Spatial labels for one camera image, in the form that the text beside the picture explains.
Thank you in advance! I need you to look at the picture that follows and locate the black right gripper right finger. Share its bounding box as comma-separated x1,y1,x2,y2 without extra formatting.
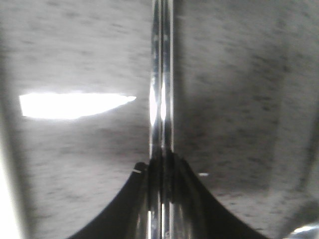
172,154,266,239

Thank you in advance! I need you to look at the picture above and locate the silver metal spoon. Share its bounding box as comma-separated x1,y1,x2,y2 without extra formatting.
286,223,319,239

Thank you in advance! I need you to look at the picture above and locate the silver metal chopstick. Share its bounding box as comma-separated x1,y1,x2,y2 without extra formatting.
160,0,174,239
147,0,162,239

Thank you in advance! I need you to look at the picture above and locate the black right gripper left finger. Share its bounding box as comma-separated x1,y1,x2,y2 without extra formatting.
70,162,148,239

